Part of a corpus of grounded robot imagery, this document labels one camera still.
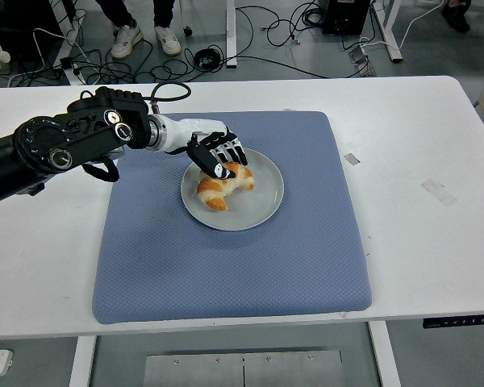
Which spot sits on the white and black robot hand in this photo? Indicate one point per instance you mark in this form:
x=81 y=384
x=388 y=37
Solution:
x=181 y=135

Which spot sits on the golden croissant bread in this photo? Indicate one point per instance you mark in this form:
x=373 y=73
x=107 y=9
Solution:
x=218 y=193

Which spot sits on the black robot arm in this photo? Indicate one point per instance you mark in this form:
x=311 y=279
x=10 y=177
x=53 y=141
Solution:
x=64 y=137

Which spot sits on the person's left leg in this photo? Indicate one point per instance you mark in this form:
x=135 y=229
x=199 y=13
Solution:
x=167 y=38

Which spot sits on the person's leg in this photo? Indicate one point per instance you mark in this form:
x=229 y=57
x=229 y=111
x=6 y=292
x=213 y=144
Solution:
x=125 y=40
x=167 y=38

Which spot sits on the round grey plate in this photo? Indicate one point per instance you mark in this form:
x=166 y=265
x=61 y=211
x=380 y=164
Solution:
x=258 y=205

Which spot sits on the person's right leg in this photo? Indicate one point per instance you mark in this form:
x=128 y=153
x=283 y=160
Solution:
x=125 y=40

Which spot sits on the white straight desk leg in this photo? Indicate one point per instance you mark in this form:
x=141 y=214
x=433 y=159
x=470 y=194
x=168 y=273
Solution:
x=231 y=32

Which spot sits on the blue quilted mat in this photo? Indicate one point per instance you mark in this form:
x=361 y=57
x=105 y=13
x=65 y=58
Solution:
x=226 y=274

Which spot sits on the small grey tape piece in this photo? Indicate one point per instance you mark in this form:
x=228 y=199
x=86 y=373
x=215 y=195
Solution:
x=352 y=159

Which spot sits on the grey foot pedal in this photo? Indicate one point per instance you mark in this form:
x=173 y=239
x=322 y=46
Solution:
x=362 y=60

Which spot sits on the black equipment box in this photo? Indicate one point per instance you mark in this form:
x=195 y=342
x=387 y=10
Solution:
x=345 y=16

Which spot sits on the white slanted desk leg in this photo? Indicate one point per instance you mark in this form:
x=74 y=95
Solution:
x=389 y=32

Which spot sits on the grey metal plate with screws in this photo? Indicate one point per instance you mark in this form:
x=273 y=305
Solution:
x=242 y=371

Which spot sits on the white table leg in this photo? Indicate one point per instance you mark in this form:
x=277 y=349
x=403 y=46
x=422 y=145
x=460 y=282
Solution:
x=383 y=354
x=82 y=363

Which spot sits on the large pale tape piece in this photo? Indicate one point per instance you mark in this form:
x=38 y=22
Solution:
x=439 y=192

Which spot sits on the person's dark shoe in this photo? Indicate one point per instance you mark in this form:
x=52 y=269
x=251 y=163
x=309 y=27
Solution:
x=456 y=18

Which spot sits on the black desk control panel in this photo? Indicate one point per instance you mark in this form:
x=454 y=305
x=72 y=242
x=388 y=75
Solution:
x=460 y=321

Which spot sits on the white desk frame foot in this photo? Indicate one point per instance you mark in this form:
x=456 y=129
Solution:
x=68 y=78

